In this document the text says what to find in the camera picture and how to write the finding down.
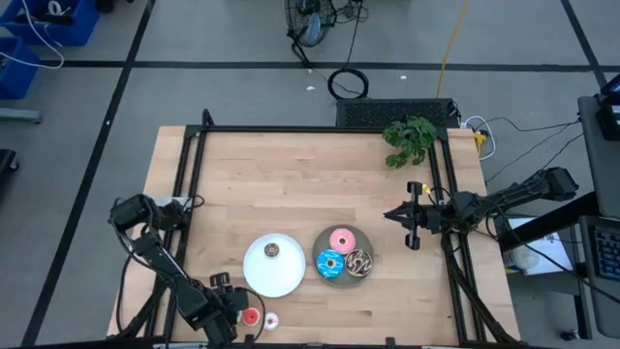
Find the small white pink donut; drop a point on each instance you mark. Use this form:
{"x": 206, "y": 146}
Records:
{"x": 271, "y": 321}

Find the yellow power plug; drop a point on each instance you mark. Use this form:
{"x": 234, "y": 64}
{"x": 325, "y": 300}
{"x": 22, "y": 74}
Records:
{"x": 479, "y": 139}

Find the grey desk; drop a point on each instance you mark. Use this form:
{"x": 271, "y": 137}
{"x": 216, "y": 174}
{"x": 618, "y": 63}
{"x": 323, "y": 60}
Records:
{"x": 598, "y": 150}

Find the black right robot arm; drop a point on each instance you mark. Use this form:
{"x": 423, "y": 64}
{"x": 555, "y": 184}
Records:
{"x": 504, "y": 199}

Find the black aluminium table frame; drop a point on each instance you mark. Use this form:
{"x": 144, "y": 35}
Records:
{"x": 290, "y": 129}

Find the large blue storage bin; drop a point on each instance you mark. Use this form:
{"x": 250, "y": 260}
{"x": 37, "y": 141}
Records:
{"x": 29, "y": 29}

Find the large chocolate drizzled donut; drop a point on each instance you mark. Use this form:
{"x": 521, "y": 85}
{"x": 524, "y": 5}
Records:
{"x": 359, "y": 263}

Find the black floor fan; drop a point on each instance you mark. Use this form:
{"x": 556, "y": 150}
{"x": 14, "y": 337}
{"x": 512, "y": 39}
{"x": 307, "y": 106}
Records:
{"x": 310, "y": 24}

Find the black perforated computer case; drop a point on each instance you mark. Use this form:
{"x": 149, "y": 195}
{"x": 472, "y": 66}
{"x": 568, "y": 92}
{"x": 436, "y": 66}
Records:
{"x": 387, "y": 112}

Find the black keyboard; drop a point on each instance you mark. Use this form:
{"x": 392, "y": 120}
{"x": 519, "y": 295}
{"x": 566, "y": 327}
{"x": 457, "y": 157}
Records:
{"x": 608, "y": 252}

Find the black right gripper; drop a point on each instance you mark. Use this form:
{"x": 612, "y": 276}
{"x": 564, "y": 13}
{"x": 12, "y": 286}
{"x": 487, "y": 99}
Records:
{"x": 424, "y": 215}

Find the green leafy plant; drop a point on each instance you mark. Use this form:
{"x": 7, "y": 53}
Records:
{"x": 409, "y": 140}

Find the large pink frosted donut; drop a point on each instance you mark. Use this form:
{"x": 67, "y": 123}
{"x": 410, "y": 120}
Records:
{"x": 342, "y": 241}

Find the grey metal bar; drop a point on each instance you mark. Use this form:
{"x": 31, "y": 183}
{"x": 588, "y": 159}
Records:
{"x": 19, "y": 116}

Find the small chocolate donut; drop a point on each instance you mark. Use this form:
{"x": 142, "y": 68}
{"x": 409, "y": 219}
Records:
{"x": 271, "y": 250}

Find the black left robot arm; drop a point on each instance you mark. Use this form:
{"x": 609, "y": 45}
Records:
{"x": 164, "y": 266}

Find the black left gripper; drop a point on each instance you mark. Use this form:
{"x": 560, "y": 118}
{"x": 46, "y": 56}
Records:
{"x": 232, "y": 298}

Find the black monitor device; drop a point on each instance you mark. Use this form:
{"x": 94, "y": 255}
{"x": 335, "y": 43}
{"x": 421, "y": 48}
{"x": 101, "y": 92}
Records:
{"x": 611, "y": 111}

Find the small blue storage bin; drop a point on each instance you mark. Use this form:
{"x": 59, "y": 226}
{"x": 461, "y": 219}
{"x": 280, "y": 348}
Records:
{"x": 17, "y": 72}

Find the white round plate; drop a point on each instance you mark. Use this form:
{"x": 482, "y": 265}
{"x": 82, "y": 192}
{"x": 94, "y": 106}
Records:
{"x": 281, "y": 274}

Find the large blue frosted donut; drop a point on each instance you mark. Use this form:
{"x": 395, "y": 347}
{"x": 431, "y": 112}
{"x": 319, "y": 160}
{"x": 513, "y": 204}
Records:
{"x": 330, "y": 264}

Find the grey round plate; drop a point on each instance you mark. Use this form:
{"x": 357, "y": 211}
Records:
{"x": 368, "y": 240}

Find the small red donut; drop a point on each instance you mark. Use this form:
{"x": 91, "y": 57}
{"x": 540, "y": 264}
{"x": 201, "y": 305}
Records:
{"x": 251, "y": 317}

